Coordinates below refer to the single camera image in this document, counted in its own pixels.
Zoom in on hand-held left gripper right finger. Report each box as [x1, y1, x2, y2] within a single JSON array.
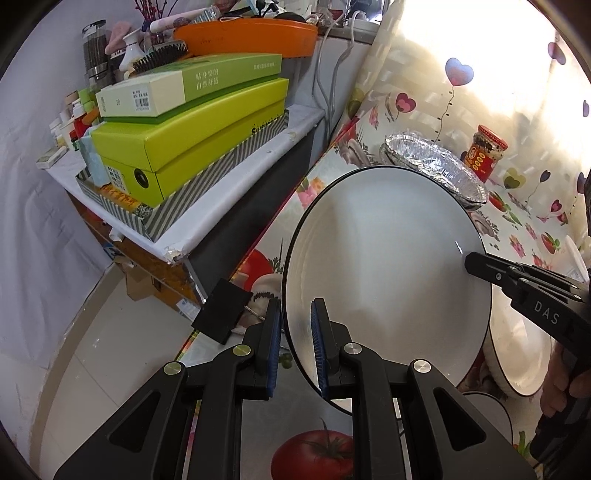
[[310, 298, 539, 480]]

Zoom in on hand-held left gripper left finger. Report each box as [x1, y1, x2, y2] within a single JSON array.
[[53, 298, 282, 480]]

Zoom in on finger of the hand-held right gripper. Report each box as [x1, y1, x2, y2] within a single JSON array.
[[464, 251, 591, 310], [505, 263, 591, 300]]

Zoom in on white ribbed plate black rim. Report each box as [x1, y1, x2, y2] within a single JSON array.
[[480, 288, 555, 398], [281, 166, 494, 414]]

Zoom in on person's right hand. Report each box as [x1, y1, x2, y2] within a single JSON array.
[[541, 344, 573, 418]]

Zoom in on aluminium foil tray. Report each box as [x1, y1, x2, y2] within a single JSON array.
[[379, 143, 486, 212], [381, 131, 489, 204]]

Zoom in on red label glass jar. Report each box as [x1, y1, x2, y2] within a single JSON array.
[[464, 124, 509, 183]]

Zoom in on brown cardboard box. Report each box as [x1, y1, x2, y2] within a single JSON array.
[[124, 270, 162, 302]]

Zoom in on vegetable print tablecloth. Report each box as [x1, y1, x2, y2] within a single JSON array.
[[173, 115, 591, 480]]

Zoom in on white-covered wooden shelf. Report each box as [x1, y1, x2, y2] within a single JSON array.
[[37, 104, 328, 324]]

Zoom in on heart print curtain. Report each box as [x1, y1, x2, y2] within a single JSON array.
[[346, 0, 591, 232]]

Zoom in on orange label packet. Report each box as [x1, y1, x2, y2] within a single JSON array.
[[98, 184, 140, 212]]

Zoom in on light blue box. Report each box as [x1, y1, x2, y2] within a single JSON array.
[[78, 136, 109, 186]]

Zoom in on light green long box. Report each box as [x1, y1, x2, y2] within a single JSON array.
[[95, 52, 283, 120]]

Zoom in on small white box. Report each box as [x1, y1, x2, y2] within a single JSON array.
[[36, 148, 69, 169]]

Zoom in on group of small bottles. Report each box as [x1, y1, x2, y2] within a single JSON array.
[[44, 85, 100, 153]]

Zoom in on orange plastic box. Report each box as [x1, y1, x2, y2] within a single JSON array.
[[174, 18, 319, 59]]

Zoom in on black hairbrush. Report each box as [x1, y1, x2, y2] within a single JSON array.
[[130, 39, 191, 75]]

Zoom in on pink plastic object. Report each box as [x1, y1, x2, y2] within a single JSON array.
[[105, 21, 132, 54]]

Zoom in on glass jar dark contents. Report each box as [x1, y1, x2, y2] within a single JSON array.
[[82, 21, 112, 77]]

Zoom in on pink flower branches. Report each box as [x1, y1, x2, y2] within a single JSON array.
[[134, 0, 167, 21]]

